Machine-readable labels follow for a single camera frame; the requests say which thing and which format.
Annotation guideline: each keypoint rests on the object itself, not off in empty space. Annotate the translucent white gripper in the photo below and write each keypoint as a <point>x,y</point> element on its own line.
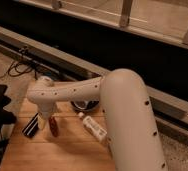
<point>41,122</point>

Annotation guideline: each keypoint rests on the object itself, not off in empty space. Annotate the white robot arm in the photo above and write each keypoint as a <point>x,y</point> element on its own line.
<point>132,131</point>

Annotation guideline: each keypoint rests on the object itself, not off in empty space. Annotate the black box with white stripes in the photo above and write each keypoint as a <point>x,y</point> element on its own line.
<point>31,128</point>

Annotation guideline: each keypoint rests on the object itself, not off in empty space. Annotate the black round plate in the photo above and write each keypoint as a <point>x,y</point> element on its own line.
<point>91,105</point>

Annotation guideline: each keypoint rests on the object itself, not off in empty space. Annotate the white paper cup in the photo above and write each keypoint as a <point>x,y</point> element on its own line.
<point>81,104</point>

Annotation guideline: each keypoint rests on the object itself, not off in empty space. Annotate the white tube with cap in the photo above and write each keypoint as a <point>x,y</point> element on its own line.
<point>93,127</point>

